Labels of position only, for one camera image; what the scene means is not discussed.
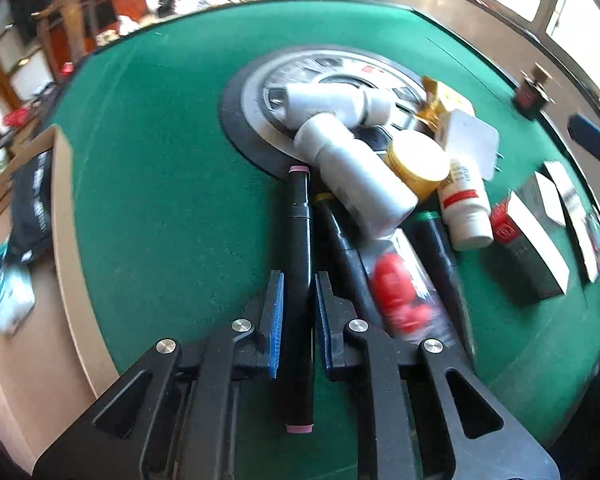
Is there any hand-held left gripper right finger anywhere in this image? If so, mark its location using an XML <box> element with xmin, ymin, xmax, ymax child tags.
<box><xmin>315</xmin><ymin>271</ymin><xmax>562</xmax><ymax>480</ymax></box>

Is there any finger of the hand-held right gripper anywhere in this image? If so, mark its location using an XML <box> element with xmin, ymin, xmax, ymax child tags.
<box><xmin>569</xmin><ymin>114</ymin><xmax>600</xmax><ymax>161</ymax></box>

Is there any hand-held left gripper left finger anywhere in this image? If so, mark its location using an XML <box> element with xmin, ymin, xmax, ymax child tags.
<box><xmin>32</xmin><ymin>270</ymin><xmax>286</xmax><ymax>480</ymax></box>

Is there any black marker with pink caps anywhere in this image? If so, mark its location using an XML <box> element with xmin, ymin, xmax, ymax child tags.
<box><xmin>285</xmin><ymin>164</ymin><xmax>315</xmax><ymax>435</ymax></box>

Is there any large white plastic bottle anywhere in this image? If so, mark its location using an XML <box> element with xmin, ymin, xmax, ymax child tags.
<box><xmin>294</xmin><ymin>113</ymin><xmax>419</xmax><ymax>239</ymax></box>

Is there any gold foil packet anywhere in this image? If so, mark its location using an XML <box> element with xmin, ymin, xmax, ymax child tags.
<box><xmin>419</xmin><ymin>76</ymin><xmax>477</xmax><ymax>128</ymax></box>

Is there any yellow jar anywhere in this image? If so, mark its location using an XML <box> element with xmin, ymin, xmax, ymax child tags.
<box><xmin>384</xmin><ymin>132</ymin><xmax>452</xmax><ymax>199</ymax></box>

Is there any cardboard box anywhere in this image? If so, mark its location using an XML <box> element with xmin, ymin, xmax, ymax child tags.
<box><xmin>0</xmin><ymin>126</ymin><xmax>123</xmax><ymax>461</ymax></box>

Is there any grey and white box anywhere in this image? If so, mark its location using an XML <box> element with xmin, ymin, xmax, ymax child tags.
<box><xmin>544</xmin><ymin>160</ymin><xmax>600</xmax><ymax>285</ymax></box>

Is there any small white box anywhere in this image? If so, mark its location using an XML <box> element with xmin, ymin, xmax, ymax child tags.
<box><xmin>533</xmin><ymin>172</ymin><xmax>569</xmax><ymax>227</ymax></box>

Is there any dark red small bottle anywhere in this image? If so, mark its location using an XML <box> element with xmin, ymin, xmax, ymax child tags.
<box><xmin>512</xmin><ymin>62</ymin><xmax>553</xmax><ymax>121</ymax></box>

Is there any black marker with yellow cap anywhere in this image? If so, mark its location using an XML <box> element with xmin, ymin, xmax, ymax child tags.
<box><xmin>314</xmin><ymin>192</ymin><xmax>386</xmax><ymax>331</ymax></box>

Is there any clear bag of red pieces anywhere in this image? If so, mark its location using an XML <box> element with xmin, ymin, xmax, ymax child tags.
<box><xmin>360</xmin><ymin>232</ymin><xmax>456</xmax><ymax>348</ymax></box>

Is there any white charger plug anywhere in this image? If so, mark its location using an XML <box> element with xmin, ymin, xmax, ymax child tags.
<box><xmin>436</xmin><ymin>109</ymin><xmax>505</xmax><ymax>182</ymax></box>

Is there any grey box with red end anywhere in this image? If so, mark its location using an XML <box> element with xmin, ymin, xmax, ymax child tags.
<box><xmin>484</xmin><ymin>192</ymin><xmax>572</xmax><ymax>305</ymax></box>

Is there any black marker with green cap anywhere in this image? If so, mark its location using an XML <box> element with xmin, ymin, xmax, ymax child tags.
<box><xmin>411</xmin><ymin>211</ymin><xmax>476</xmax><ymax>361</ymax></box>

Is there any white tube with red label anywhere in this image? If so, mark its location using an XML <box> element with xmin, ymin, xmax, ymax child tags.
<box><xmin>437</xmin><ymin>157</ymin><xmax>496</xmax><ymax>252</ymax></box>

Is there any round grey control panel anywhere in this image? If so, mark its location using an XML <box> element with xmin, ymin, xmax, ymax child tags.
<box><xmin>219</xmin><ymin>45</ymin><xmax>481</xmax><ymax>181</ymax></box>

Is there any white and blue packet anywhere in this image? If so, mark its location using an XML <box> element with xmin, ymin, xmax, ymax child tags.
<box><xmin>0</xmin><ymin>239</ymin><xmax>37</xmax><ymax>335</ymax></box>

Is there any black pouch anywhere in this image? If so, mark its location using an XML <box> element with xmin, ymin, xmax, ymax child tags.
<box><xmin>9</xmin><ymin>151</ymin><xmax>57</xmax><ymax>265</ymax></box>

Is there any black bag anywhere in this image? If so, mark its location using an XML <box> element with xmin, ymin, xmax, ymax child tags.
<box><xmin>157</xmin><ymin>0</ymin><xmax>202</xmax><ymax>17</ymax></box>

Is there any wooden chair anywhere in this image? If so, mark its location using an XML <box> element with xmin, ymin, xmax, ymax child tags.
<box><xmin>31</xmin><ymin>0</ymin><xmax>102</xmax><ymax>75</ymax></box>

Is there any white wall shelf unit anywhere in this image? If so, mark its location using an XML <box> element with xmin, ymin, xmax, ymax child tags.
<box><xmin>0</xmin><ymin>0</ymin><xmax>46</xmax><ymax>111</ymax></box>

